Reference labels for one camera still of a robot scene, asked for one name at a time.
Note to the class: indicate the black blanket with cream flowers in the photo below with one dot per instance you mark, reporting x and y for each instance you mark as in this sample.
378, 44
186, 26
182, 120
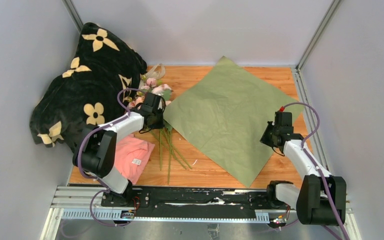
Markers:
103, 74

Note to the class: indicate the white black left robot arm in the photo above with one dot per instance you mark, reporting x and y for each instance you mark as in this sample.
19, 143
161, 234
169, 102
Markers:
95, 153

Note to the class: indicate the green and tan wrapping paper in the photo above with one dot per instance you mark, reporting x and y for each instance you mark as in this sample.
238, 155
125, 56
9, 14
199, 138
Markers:
219, 114

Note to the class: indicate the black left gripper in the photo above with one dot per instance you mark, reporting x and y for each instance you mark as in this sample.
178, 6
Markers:
161, 124

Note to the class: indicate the beige ribbon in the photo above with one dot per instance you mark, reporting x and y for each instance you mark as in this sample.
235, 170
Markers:
157, 72

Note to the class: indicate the pink fake rose stem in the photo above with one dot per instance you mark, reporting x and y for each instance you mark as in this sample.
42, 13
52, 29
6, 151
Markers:
164, 138
156, 87

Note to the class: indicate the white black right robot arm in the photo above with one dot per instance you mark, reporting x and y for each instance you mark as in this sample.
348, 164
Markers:
308, 179

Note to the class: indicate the pink folded cloth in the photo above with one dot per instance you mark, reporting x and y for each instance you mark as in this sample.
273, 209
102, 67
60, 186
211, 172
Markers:
131, 157

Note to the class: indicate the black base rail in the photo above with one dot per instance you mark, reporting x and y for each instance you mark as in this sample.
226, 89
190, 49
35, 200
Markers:
170, 204

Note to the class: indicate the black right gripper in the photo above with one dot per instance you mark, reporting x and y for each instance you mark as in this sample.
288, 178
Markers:
264, 139

